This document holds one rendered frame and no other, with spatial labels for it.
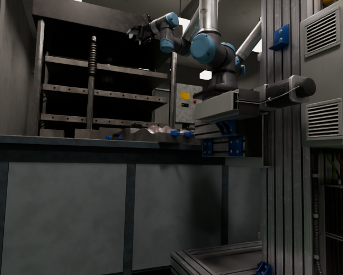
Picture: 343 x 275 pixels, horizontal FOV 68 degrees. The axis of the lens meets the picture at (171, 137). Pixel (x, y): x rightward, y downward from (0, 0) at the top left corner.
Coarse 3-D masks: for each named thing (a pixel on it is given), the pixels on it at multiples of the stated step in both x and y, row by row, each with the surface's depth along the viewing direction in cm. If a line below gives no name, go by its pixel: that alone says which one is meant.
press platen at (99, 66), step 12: (48, 60) 213; (60, 60) 216; (72, 60) 219; (48, 72) 241; (60, 72) 240; (72, 72) 239; (84, 72) 238; (96, 72) 237; (108, 72) 236; (120, 72) 235; (132, 72) 238; (144, 72) 243; (156, 72) 247; (72, 84) 279; (84, 84) 278; (96, 84) 277; (120, 84) 275; (132, 84) 273; (144, 84) 272; (156, 84) 271
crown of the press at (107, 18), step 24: (48, 0) 203; (72, 0) 210; (48, 24) 213; (72, 24) 212; (96, 24) 216; (120, 24) 224; (144, 24) 232; (48, 48) 261; (72, 48) 260; (120, 48) 257; (144, 48) 255
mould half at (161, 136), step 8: (128, 128) 177; (144, 128) 161; (128, 136) 176; (136, 136) 167; (144, 136) 160; (152, 136) 153; (160, 136) 146; (168, 136) 147; (176, 136) 150; (184, 136) 155
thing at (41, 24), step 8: (40, 24) 203; (40, 32) 203; (40, 40) 202; (40, 48) 202; (40, 56) 202; (176, 56) 246; (40, 64) 201; (40, 72) 201; (40, 80) 201; (48, 80) 265; (40, 88) 201; (40, 96) 201; (32, 104) 199; (40, 104) 202; (48, 104) 264; (32, 112) 198; (48, 112) 264; (152, 112) 304; (32, 120) 197; (152, 120) 303; (32, 128) 196
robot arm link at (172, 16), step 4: (172, 12) 131; (164, 16) 132; (168, 16) 130; (172, 16) 130; (176, 16) 132; (156, 20) 136; (160, 20) 134; (164, 20) 132; (168, 20) 130; (172, 20) 130; (176, 20) 132; (156, 24) 136; (160, 24) 134; (164, 24) 132; (168, 24) 131; (172, 24) 131; (176, 24) 132; (160, 28) 134
